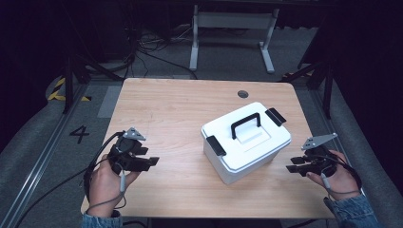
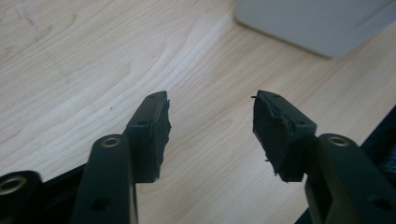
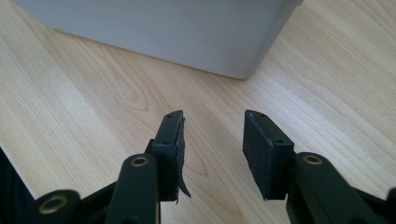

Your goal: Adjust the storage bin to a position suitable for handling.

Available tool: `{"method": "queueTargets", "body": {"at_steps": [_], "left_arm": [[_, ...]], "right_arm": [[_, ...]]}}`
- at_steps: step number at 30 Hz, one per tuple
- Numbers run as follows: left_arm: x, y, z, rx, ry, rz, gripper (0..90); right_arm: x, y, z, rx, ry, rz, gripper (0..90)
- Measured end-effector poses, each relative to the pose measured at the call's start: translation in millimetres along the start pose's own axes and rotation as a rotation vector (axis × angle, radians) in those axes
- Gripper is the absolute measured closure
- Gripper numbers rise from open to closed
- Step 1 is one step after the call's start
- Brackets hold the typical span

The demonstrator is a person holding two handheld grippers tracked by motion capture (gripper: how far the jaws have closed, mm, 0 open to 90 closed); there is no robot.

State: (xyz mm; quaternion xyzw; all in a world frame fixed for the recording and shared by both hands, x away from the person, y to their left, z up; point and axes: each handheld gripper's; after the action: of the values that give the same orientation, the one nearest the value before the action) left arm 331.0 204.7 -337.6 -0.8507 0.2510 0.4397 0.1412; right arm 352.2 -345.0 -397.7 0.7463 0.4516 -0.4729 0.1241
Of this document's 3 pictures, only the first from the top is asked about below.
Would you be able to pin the black tripod stand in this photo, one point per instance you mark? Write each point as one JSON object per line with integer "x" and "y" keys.
{"x": 327, "y": 91}
{"x": 68, "y": 85}

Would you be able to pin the white lidded storage box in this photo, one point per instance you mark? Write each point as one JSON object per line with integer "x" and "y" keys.
{"x": 221, "y": 127}

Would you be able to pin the grey metal table frame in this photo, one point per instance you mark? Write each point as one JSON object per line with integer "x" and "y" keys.
{"x": 234, "y": 20}

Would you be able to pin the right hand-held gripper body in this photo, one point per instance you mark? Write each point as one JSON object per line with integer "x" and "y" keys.
{"x": 321, "y": 161}

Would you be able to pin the white plastic storage box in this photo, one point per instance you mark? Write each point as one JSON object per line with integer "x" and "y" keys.
{"x": 231, "y": 173}

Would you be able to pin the person's right hand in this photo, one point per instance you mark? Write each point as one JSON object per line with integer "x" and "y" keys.
{"x": 343, "y": 183}

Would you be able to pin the grey metal floor rail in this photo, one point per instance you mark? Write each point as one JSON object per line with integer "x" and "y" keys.
{"x": 38, "y": 164}

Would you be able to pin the person's left hand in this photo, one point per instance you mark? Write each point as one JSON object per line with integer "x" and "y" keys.
{"x": 104, "y": 190}

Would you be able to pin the grey floor tape patch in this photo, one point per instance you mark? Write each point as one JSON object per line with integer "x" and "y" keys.
{"x": 109, "y": 102}

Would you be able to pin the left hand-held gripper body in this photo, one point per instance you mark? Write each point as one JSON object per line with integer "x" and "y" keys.
{"x": 128, "y": 152}

